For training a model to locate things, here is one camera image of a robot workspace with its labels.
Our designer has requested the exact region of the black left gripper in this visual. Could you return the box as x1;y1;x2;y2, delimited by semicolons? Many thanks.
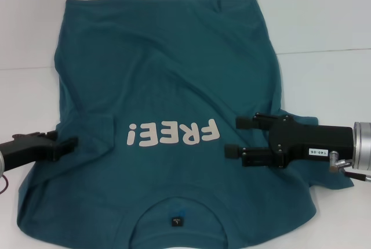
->
0;130;79;172

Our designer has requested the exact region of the teal t-shirt with FREE print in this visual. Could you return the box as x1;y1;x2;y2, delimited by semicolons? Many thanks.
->
16;0;355;249

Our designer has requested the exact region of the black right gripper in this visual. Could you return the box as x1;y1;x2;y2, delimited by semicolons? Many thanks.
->
224;112;354;169

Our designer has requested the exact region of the right wrist cable with connector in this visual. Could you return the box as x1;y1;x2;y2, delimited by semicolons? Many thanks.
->
329;150;371;181

